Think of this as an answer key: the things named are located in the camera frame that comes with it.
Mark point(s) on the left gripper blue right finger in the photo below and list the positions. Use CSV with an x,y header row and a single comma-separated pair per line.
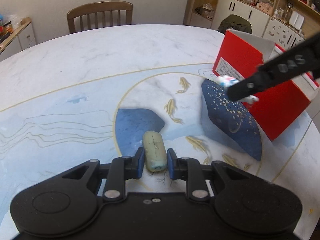
x,y
192,172

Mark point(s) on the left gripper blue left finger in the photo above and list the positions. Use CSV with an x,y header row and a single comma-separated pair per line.
x,y
118,172

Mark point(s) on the pale green oval eraser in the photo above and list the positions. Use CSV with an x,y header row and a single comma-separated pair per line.
x,y
155,153

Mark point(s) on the red cardboard shoe box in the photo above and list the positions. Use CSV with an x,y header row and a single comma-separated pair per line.
x,y
285,82

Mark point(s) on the green jacket on chair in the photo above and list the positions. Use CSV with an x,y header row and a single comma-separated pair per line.
x,y
235,22

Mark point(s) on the white sideboard cabinet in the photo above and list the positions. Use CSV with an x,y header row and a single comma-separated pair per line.
x,y
21,39

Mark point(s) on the brown wooden chair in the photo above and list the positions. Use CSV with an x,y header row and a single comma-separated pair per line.
x,y
99,15

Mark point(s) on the white wall cabinet unit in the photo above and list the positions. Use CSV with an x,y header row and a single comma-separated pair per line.
x,y
288,22

